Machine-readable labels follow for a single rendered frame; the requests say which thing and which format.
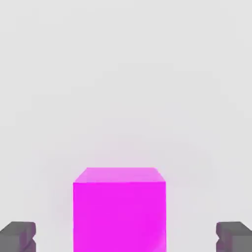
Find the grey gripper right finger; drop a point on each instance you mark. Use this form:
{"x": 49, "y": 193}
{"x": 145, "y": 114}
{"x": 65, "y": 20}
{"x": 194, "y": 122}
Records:
{"x": 236, "y": 236}

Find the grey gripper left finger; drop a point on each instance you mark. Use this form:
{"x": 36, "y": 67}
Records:
{"x": 15, "y": 236}

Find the small magenta cube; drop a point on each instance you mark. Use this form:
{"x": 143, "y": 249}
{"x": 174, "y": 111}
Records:
{"x": 119, "y": 212}

